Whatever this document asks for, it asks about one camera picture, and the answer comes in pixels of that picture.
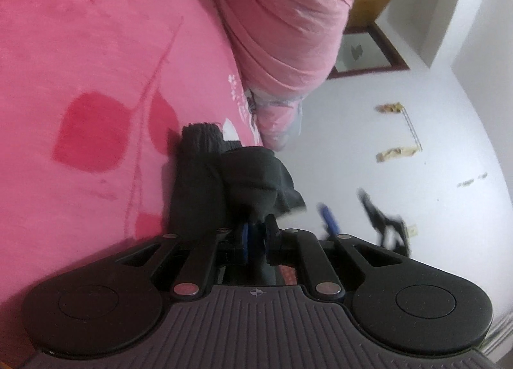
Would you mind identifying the wooden door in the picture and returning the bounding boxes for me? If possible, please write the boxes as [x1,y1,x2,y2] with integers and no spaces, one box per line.
[353,0,397,27]

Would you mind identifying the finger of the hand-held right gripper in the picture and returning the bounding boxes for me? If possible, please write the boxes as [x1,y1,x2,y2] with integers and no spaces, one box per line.
[316,203,342,239]
[357,189,411,255]

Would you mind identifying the pink floral bed sheet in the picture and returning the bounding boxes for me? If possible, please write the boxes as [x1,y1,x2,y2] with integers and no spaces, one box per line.
[0,0,265,314]

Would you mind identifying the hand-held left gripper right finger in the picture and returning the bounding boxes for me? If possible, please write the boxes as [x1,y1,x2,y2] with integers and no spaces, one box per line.
[252,215,403,299]

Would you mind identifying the thin wall hook rail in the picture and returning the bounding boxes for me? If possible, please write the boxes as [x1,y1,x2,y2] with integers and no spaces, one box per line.
[401,107,423,151]

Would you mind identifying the dark grey pants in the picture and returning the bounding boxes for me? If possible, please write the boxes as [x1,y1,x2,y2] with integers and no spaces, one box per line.
[170,123,307,285]

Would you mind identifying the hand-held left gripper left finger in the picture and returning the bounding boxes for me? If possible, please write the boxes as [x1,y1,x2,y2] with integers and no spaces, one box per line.
[114,223,253,298]

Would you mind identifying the pink grey duvet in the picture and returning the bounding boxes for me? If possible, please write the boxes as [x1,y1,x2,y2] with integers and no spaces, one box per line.
[200,0,359,151]

